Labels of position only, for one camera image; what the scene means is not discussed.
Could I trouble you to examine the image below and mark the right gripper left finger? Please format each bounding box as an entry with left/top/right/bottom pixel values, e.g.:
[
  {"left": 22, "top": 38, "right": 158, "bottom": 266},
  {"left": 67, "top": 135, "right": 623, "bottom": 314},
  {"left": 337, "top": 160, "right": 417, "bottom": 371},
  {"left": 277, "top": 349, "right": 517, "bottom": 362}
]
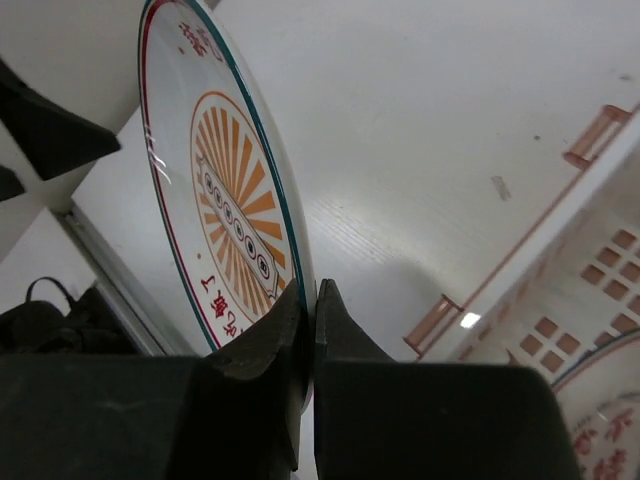
[{"left": 1, "top": 284, "right": 306, "bottom": 479}]

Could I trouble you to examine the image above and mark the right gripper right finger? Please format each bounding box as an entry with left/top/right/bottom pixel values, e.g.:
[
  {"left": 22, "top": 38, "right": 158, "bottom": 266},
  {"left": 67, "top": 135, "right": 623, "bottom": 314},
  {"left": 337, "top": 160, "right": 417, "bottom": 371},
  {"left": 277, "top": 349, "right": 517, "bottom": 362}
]
[{"left": 314, "top": 279, "right": 580, "bottom": 479}]

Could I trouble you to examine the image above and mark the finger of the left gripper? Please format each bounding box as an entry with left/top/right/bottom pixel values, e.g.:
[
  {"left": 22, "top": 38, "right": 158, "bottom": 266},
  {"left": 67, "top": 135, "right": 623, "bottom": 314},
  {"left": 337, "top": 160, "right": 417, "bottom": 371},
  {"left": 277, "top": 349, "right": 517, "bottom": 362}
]
[
  {"left": 0, "top": 166, "right": 25, "bottom": 201},
  {"left": 1, "top": 63, "right": 121, "bottom": 180}
]

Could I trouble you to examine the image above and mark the plate with orange sunburst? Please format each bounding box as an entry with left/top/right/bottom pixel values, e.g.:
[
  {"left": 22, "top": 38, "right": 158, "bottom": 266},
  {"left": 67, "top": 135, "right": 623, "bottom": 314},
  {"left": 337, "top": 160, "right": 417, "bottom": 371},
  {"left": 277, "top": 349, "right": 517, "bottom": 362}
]
[{"left": 137, "top": 0, "right": 317, "bottom": 411}]

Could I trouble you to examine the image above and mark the plate with red characters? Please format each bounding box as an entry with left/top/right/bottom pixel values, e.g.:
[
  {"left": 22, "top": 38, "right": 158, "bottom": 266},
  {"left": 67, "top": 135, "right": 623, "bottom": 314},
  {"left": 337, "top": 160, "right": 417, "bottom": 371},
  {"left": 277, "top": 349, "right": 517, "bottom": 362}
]
[{"left": 553, "top": 330, "right": 639, "bottom": 480}]

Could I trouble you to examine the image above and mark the white and pink dish rack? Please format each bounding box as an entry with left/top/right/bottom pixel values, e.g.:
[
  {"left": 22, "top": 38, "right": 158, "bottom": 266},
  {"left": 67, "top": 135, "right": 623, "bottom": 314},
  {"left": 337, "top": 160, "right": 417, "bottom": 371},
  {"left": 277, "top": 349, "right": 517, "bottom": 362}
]
[{"left": 405, "top": 105, "right": 639, "bottom": 397}]

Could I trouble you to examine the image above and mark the aluminium rail front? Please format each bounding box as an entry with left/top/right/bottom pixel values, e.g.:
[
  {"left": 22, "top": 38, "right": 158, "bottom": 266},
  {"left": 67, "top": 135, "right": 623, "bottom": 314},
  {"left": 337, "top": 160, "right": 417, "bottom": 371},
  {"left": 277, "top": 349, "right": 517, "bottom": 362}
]
[{"left": 61, "top": 205, "right": 174, "bottom": 356}]

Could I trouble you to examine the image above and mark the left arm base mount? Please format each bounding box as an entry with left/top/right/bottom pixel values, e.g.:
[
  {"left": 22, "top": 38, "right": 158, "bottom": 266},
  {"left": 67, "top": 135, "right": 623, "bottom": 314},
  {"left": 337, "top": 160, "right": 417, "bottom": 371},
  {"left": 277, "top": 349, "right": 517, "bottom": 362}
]
[{"left": 1, "top": 276, "right": 139, "bottom": 355}]

